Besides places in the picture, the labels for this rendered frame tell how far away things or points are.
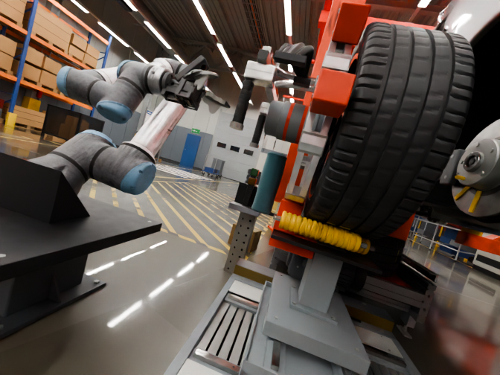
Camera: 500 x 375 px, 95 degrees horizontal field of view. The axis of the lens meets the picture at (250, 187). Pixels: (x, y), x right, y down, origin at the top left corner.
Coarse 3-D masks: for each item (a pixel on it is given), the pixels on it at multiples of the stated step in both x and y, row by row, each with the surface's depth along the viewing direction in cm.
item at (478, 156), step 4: (476, 152) 69; (480, 152) 69; (468, 156) 72; (472, 156) 71; (476, 156) 69; (480, 156) 68; (464, 160) 73; (468, 160) 72; (472, 160) 70; (476, 160) 68; (480, 160) 67; (464, 164) 72; (468, 164) 72; (472, 164) 70; (476, 164) 68; (480, 164) 67; (464, 168) 72; (468, 168) 70; (472, 168) 69; (476, 168) 68
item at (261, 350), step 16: (256, 320) 75; (256, 336) 71; (256, 352) 65; (272, 352) 62; (288, 352) 68; (304, 352) 70; (240, 368) 60; (256, 368) 57; (272, 368) 58; (288, 368) 62; (304, 368) 64; (320, 368) 65; (336, 368) 64; (368, 368) 68
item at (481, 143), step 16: (496, 128) 72; (480, 144) 70; (496, 144) 64; (496, 160) 63; (464, 176) 73; (480, 176) 67; (496, 176) 64; (496, 192) 65; (464, 208) 75; (480, 208) 69; (496, 208) 64
